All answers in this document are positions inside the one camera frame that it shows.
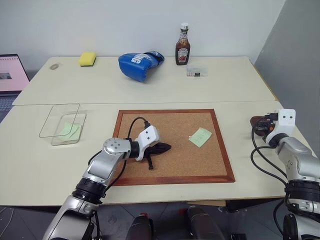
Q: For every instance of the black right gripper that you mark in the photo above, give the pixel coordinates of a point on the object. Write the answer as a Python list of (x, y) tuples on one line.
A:
[(265, 125)]

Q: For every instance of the dark rounded shape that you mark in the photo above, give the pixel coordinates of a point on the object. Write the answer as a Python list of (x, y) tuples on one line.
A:
[(140, 228), (202, 222)]

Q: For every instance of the wood-framed cork board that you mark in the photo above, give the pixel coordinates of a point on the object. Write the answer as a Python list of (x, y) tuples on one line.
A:
[(180, 160)]

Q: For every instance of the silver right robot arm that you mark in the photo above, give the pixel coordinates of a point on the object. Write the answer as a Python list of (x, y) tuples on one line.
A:
[(295, 155)]

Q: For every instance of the ketchup bottle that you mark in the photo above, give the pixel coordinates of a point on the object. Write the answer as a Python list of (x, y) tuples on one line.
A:
[(182, 50)]

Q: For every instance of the clear plastic box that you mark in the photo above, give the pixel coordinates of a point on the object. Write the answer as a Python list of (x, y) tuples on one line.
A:
[(56, 140)]

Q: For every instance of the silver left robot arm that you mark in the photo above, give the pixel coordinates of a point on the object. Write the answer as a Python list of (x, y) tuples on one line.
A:
[(100, 165)]

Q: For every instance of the small clear plastic case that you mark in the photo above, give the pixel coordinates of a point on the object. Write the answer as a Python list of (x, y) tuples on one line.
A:
[(198, 71)]

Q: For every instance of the green sticky note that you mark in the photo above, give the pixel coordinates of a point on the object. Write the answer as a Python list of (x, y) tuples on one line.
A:
[(200, 137), (67, 130)]

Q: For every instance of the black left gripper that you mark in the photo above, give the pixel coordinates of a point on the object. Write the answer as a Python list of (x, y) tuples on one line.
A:
[(153, 150)]

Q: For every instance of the open laptop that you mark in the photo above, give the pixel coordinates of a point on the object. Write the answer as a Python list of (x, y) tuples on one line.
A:
[(11, 72)]

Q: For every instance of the small brown tray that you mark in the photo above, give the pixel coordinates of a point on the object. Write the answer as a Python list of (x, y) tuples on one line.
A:
[(253, 121)]

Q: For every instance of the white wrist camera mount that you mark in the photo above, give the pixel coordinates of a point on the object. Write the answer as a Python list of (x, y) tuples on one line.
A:
[(287, 120), (148, 135)]

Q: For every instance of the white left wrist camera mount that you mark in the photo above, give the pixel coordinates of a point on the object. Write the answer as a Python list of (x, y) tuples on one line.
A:
[(148, 135)]

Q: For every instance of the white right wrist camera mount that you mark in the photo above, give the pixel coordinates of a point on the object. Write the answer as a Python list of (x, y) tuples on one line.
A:
[(287, 120)]

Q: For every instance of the yellow sponge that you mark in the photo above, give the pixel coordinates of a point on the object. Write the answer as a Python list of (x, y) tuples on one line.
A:
[(87, 58)]

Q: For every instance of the blue boxing glove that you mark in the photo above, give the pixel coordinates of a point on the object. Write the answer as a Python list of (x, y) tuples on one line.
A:
[(135, 66)]

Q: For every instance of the small round grey disc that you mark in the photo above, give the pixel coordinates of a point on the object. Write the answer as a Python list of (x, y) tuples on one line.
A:
[(54, 66)]

